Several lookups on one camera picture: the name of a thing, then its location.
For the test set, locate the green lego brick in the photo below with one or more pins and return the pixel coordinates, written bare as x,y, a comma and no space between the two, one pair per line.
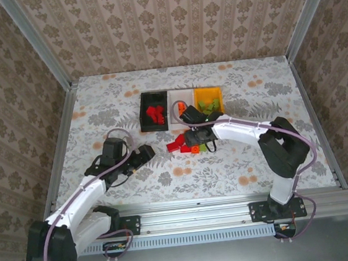
203,147
215,110
210,106
216,102
202,105
206,111

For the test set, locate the white plastic bin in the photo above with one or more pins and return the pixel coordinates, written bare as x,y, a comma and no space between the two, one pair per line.
174,122

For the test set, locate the red lego brick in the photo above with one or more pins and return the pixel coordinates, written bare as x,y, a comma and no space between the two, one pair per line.
184,149
179,139
151,111
158,119
172,147
160,110

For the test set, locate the orange lego brick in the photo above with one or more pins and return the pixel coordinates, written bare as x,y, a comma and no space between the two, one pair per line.
183,109
194,149
180,104

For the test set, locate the yellow plastic bin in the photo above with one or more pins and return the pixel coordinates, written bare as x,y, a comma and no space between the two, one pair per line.
207,93

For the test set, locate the black plastic bin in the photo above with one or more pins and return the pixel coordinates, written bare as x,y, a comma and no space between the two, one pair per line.
148,127

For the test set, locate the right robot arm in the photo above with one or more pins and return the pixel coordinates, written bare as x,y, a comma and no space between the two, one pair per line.
239,128

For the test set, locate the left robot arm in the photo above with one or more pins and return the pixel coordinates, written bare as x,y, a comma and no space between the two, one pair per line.
81,196

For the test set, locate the floral patterned table sheet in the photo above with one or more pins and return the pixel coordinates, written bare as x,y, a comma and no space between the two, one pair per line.
228,168

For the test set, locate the small electronics board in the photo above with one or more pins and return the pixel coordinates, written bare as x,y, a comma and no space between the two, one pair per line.
285,228
114,247

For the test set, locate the grey metal panel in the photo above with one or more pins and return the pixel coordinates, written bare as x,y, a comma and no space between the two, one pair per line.
200,260

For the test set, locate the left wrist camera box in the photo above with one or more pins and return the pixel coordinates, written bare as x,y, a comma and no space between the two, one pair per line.
112,147

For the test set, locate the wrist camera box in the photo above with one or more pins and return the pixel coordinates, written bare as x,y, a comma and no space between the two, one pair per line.
112,147
191,113

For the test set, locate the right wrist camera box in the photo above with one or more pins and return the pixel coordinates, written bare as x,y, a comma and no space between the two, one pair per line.
191,113

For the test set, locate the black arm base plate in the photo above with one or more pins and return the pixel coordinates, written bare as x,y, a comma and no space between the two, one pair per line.
132,225
258,212

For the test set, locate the aluminium table edge rail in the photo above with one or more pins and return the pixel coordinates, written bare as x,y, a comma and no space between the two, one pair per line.
195,215

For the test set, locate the aluminium side rail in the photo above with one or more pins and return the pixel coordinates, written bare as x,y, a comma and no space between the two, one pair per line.
65,129
303,92

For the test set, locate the aluminium frame post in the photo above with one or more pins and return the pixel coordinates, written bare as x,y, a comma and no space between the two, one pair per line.
36,45
308,13

